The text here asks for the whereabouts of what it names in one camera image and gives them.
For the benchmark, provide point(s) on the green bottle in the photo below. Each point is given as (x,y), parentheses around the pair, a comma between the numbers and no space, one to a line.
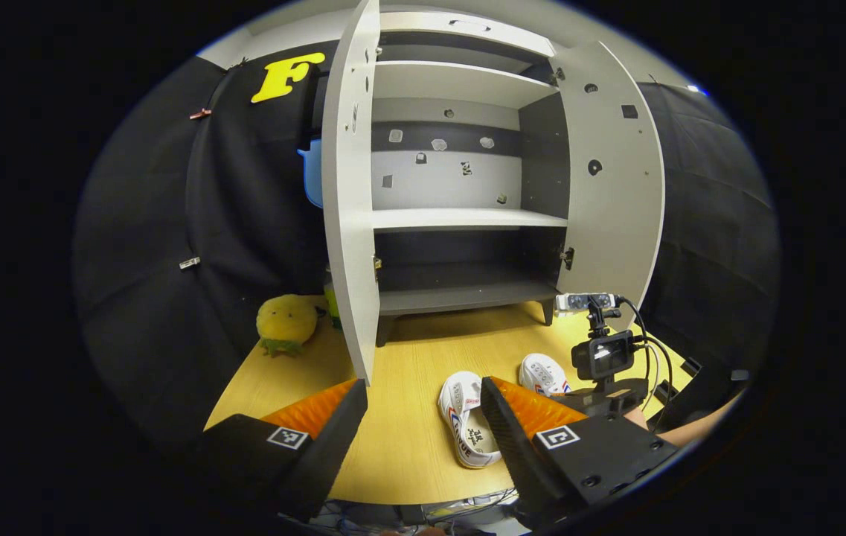
(332,305)

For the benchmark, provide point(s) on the white cabinet drawer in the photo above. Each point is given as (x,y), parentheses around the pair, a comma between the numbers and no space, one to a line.
(422,26)

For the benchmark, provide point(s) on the white cloth clip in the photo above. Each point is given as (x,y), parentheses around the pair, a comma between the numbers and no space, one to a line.
(189,263)

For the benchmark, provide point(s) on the white shoe cabinet door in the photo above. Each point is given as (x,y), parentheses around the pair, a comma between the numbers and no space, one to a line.
(616,223)
(348,223)

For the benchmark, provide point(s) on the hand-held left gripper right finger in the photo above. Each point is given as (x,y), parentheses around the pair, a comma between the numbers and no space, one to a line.
(516,454)

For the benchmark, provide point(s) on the black table edge bracket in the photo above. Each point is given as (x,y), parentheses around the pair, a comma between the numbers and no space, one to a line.
(690,366)
(665,392)

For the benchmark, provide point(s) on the white shoe cabinet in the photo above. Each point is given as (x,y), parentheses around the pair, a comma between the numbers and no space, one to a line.
(467,218)

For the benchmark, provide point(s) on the yellow plush toy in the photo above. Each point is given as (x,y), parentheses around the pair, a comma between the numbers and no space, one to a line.
(285,320)

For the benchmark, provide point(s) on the red cloth clip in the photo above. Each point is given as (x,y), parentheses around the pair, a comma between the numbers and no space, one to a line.
(200,114)

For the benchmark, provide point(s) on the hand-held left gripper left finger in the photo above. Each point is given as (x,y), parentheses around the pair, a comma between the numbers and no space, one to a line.
(333,447)

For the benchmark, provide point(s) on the white canvas shoe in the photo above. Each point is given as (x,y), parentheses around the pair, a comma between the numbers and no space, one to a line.
(467,435)
(542,372)

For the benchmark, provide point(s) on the black backdrop cloth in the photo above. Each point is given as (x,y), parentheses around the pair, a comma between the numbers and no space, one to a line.
(720,223)
(155,223)

